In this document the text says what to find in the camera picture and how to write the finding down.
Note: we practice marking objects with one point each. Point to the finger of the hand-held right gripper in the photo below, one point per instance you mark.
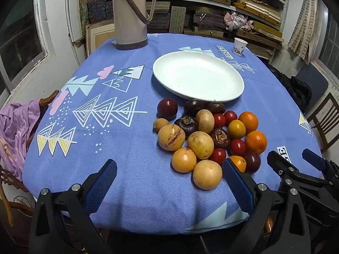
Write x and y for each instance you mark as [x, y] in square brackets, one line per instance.
[313, 156]
[275, 161]

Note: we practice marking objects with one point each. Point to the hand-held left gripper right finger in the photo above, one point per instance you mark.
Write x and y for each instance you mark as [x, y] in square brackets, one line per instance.
[238, 185]

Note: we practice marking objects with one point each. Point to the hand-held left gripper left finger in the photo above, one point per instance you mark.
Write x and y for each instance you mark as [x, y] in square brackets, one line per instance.
[103, 182]

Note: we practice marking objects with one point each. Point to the yellow tomato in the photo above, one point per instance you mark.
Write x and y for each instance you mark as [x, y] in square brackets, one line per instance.
[236, 129]
[239, 162]

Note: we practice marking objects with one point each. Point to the dark red plum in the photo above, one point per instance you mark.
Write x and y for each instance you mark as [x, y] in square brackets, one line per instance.
[251, 161]
[167, 108]

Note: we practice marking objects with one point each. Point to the orange mandarin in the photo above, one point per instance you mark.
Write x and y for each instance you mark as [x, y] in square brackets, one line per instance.
[255, 142]
[248, 121]

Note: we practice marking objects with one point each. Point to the red cherry tomato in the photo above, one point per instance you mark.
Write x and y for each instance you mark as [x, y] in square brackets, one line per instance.
[237, 146]
[218, 155]
[230, 117]
[218, 119]

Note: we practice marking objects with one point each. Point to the small yellow passion fruit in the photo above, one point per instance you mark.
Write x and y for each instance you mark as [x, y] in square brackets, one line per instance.
[160, 125]

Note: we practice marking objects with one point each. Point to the streaked yellow passion fruit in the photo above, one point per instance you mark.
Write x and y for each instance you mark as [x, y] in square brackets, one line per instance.
[171, 137]

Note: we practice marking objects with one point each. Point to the white oval plate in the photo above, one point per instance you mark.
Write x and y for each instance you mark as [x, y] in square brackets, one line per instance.
[198, 76]

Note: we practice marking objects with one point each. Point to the blue printed tablecloth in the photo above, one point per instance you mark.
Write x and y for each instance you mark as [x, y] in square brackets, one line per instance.
[127, 150]

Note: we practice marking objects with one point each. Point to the slatted wooden chair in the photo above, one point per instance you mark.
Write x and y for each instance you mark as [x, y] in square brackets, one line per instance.
[323, 105]

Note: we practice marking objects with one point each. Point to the black bag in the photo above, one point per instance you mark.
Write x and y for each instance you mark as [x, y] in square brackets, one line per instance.
[296, 87]

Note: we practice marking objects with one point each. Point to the dark blue board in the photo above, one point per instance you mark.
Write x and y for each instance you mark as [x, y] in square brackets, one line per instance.
[311, 78]

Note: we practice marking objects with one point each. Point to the purple cloth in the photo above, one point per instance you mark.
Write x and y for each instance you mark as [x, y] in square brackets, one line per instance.
[18, 129]

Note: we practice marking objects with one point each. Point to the carved wooden chair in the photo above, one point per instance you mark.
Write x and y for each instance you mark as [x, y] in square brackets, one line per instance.
[50, 96]

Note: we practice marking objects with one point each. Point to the window with grid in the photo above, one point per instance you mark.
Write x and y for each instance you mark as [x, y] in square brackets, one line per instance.
[329, 45]

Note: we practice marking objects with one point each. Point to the printed paper cup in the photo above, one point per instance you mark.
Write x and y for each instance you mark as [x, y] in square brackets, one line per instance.
[240, 47]

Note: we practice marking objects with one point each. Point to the beige checked curtain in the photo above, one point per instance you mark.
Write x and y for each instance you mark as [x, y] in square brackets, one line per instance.
[303, 26]

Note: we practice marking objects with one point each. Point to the pink cloth bundle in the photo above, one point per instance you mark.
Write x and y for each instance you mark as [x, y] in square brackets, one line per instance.
[237, 21]

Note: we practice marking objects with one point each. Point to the beige framed panel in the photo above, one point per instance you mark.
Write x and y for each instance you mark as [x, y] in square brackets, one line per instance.
[102, 35]

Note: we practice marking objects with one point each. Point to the glass sliding window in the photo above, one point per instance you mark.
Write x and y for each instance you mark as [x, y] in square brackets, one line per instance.
[21, 39]

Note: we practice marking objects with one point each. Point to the beige thermos flask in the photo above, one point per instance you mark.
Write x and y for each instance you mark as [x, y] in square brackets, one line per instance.
[129, 18]

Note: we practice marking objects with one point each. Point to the white leaning board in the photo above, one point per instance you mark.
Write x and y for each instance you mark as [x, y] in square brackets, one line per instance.
[75, 18]

